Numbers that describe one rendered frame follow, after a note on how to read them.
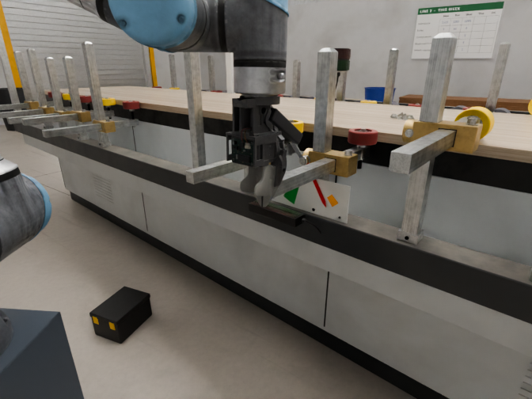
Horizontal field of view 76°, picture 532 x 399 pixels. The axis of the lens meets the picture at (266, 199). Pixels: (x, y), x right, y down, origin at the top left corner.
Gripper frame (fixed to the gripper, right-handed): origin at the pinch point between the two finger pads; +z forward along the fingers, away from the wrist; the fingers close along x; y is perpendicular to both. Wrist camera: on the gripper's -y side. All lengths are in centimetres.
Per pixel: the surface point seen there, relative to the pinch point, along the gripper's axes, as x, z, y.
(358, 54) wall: -336, -67, -704
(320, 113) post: -4.1, -14.7, -24.9
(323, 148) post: -2.6, -6.2, -25.1
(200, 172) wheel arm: -23.5, -0.5, -2.6
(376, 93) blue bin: -212, 5, -540
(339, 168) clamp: 2.6, -2.2, -24.5
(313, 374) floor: -6, 82, -37
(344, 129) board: -7.9, -8.2, -45.6
